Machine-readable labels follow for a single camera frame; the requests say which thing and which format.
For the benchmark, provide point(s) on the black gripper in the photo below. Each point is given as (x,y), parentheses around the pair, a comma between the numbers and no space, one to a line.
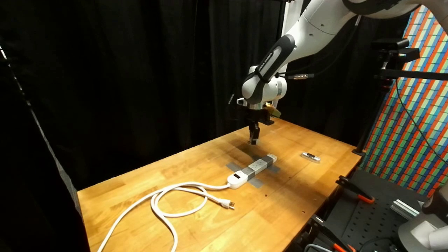
(253,119)

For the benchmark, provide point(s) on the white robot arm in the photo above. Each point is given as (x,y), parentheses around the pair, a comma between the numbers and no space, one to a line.
(311,32)

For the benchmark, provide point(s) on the white power strip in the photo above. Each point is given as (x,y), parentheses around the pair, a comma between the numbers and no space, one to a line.
(248,173)

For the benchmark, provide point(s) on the small metal plate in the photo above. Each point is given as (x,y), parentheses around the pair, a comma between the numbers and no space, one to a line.
(312,157)

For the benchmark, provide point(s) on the black perforated side table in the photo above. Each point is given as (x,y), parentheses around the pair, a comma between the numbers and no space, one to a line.
(351,225)

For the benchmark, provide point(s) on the colourful patterned panel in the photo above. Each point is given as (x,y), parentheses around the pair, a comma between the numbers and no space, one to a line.
(409,140)

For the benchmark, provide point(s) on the black curtain backdrop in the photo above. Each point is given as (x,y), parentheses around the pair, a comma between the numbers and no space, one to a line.
(94,88)

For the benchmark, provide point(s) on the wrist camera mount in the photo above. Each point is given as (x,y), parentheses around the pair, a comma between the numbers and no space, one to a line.
(271,109)

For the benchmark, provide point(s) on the grey tape strip near switch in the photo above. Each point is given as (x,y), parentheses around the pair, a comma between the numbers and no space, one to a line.
(243,175)

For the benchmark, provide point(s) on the orange handled clamp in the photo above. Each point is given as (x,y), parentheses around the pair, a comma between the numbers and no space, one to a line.
(344,182)

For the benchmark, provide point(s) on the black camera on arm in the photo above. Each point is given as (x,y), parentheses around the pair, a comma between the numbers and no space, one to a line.
(395,53)

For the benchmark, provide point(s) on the grey camera device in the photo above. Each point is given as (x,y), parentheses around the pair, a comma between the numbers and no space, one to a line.
(424,229)

